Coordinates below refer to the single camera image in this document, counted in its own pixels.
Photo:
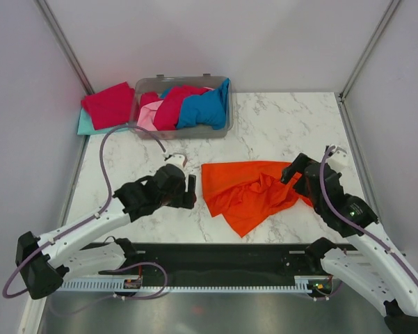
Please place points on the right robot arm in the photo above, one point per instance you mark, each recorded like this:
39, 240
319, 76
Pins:
392, 286

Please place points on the blue t shirt in bin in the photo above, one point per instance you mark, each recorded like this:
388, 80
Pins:
207, 109

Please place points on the clear plastic storage bin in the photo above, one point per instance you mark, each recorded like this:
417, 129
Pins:
161, 84

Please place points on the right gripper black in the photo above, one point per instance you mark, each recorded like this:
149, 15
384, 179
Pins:
295, 166

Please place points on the orange t shirt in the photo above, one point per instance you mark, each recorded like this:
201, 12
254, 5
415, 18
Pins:
246, 193

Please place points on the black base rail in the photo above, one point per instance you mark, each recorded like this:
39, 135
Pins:
220, 264

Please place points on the white slotted cable duct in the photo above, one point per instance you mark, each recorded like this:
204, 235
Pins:
297, 284

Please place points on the pink t shirt in bin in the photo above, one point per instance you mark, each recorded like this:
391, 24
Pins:
147, 115

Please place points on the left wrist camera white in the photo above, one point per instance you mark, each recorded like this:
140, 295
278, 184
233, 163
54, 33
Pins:
176, 159

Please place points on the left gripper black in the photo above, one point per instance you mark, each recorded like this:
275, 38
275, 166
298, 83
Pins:
188, 197

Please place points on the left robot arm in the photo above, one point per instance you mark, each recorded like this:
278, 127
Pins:
53, 258

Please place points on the magenta t shirt in bin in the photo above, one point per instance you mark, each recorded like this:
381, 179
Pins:
167, 115

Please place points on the left aluminium frame post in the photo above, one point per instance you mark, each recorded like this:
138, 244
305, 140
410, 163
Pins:
58, 33

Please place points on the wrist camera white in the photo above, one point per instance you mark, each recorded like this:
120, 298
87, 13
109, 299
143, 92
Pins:
176, 159
337, 158

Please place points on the aluminium frame post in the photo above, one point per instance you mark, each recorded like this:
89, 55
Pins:
58, 33
377, 34

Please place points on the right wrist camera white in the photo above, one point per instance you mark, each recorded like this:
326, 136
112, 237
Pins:
337, 158

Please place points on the folded teal t shirt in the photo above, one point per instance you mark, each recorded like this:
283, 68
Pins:
85, 126

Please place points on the right aluminium frame post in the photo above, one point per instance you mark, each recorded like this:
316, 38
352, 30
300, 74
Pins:
377, 34

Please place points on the folded magenta t shirt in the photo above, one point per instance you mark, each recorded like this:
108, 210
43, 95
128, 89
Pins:
110, 107

